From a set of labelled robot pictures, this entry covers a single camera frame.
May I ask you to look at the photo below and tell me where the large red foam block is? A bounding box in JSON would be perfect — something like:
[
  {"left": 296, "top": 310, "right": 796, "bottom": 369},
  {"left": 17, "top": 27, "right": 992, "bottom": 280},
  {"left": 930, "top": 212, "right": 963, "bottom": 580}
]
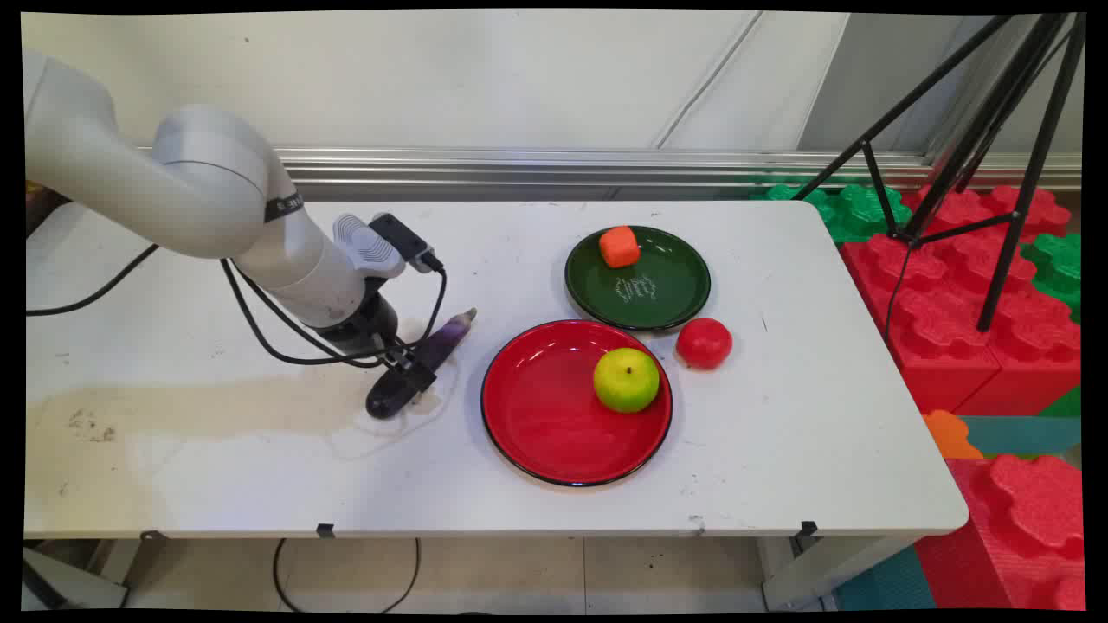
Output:
[{"left": 841, "top": 184, "right": 1083, "bottom": 418}]

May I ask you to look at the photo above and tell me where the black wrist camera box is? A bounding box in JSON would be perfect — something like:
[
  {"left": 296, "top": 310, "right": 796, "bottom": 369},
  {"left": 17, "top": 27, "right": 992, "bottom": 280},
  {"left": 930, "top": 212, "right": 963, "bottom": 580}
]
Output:
[{"left": 368, "top": 213, "right": 446, "bottom": 275}]

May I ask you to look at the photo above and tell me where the purple toy eggplant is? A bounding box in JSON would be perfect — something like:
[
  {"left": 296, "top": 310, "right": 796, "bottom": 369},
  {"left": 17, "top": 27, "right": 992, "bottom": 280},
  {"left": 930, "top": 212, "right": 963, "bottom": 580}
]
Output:
[{"left": 364, "top": 307, "right": 479, "bottom": 421}]

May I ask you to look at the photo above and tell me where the orange foam block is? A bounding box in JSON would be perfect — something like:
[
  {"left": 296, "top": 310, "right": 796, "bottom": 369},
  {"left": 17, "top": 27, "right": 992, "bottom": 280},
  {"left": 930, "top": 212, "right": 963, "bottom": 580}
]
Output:
[{"left": 921, "top": 409, "right": 985, "bottom": 460}]

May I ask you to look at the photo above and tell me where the green toy apple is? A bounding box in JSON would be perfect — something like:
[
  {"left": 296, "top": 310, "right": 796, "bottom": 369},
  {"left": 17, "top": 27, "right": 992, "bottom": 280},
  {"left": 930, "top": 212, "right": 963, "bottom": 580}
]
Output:
[{"left": 593, "top": 347, "right": 661, "bottom": 414}]

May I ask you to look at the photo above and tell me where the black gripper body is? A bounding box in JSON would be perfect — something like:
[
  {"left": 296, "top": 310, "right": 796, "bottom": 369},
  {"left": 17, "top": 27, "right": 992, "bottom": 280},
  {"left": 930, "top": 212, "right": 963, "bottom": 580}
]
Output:
[{"left": 314, "top": 292, "right": 401, "bottom": 363}]

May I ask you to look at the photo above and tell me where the red plate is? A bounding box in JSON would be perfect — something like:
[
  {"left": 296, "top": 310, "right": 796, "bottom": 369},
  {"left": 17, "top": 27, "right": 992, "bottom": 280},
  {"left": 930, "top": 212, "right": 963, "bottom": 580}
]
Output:
[{"left": 480, "top": 319, "right": 674, "bottom": 488}]

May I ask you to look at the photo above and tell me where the black floor cable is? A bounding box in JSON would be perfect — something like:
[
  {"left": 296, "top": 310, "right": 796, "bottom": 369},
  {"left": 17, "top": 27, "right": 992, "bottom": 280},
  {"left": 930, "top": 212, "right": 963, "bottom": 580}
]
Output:
[{"left": 273, "top": 537, "right": 422, "bottom": 614}]

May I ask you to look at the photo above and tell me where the black tripod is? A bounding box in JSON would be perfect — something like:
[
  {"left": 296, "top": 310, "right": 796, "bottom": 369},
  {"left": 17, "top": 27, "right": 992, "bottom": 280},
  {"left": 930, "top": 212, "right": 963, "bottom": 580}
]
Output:
[{"left": 792, "top": 13, "right": 1087, "bottom": 334}]

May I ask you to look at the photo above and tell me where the metal wall rail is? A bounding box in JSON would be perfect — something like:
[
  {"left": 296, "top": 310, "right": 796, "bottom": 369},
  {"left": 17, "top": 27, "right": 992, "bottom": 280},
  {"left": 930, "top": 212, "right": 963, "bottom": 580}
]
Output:
[{"left": 130, "top": 146, "right": 1083, "bottom": 202}]

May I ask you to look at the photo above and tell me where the teal foam mat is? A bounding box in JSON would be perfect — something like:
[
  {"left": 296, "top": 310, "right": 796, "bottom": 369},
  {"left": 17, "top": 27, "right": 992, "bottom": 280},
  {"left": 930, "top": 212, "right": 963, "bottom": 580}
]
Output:
[{"left": 957, "top": 415, "right": 1083, "bottom": 459}]

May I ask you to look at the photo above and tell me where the orange toy cube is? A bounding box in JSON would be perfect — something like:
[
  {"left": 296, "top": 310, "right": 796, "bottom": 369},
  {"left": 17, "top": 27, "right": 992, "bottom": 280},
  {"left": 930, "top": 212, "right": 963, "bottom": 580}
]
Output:
[{"left": 598, "top": 226, "right": 642, "bottom": 269}]

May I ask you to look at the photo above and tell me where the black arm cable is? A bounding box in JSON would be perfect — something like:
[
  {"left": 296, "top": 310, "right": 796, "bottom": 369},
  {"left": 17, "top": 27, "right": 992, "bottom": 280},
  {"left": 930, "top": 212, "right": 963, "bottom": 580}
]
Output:
[{"left": 26, "top": 244, "right": 449, "bottom": 369}]

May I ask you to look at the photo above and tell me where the red toy tomato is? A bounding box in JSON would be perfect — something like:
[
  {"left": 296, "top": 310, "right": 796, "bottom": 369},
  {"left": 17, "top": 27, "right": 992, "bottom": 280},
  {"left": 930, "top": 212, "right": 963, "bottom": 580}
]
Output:
[{"left": 675, "top": 318, "right": 734, "bottom": 371}]

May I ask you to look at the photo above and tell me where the white table leg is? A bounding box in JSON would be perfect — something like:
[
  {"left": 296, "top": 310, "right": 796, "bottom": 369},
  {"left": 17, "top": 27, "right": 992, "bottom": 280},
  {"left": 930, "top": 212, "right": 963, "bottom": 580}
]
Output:
[{"left": 760, "top": 534, "right": 920, "bottom": 612}]

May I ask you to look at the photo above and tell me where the green foam block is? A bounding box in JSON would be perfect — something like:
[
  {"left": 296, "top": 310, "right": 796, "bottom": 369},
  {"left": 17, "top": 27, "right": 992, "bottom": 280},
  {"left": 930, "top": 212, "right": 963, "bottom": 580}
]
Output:
[
  {"left": 1020, "top": 231, "right": 1083, "bottom": 323},
  {"left": 751, "top": 182, "right": 914, "bottom": 245}
]

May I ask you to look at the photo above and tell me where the dark green plate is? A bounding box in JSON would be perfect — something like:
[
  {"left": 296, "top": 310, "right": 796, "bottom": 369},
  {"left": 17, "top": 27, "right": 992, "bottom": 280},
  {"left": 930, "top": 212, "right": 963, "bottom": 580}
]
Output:
[{"left": 564, "top": 225, "right": 712, "bottom": 332}]

